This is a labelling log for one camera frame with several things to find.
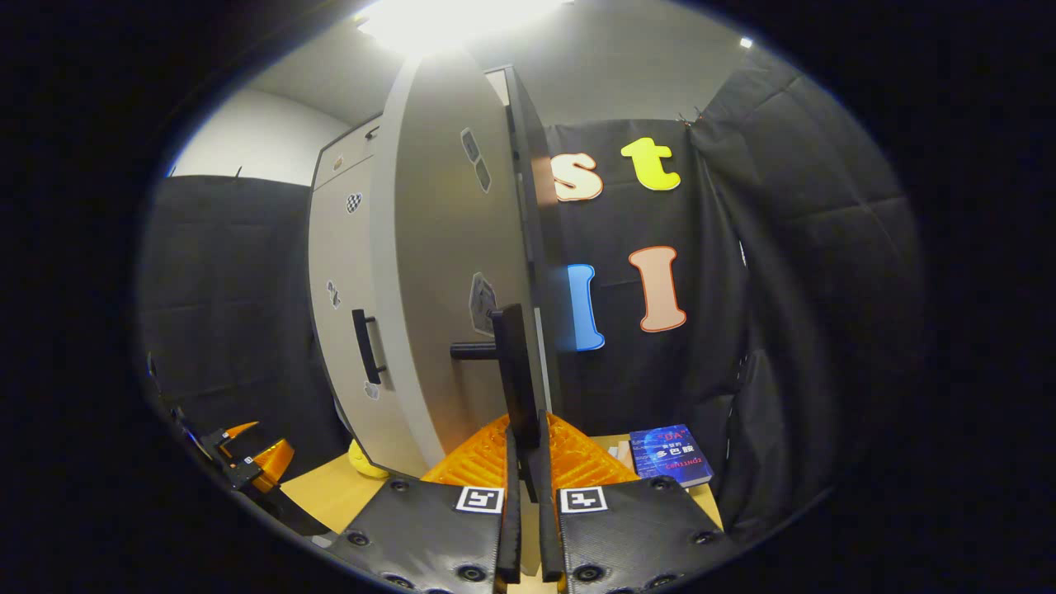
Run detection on checker-sticker grey cabinet door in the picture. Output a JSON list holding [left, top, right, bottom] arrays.
[[308, 157, 413, 479]]

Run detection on large ceiling light panel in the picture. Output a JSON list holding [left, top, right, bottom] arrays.
[[355, 0, 570, 54]]

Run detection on blue book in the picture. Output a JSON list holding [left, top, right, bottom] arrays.
[[629, 425, 714, 489]]

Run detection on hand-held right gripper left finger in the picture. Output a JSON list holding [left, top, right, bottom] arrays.
[[328, 412, 522, 594]]

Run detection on yellow plush toy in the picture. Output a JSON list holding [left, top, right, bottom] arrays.
[[348, 439, 389, 479]]

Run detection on black backdrop cloth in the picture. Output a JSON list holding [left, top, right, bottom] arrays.
[[136, 62, 925, 541]]

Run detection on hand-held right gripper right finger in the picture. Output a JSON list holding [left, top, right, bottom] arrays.
[[538, 412, 739, 594]]

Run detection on twin-sticker grey cabinet door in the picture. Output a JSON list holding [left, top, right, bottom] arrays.
[[369, 48, 572, 483]]

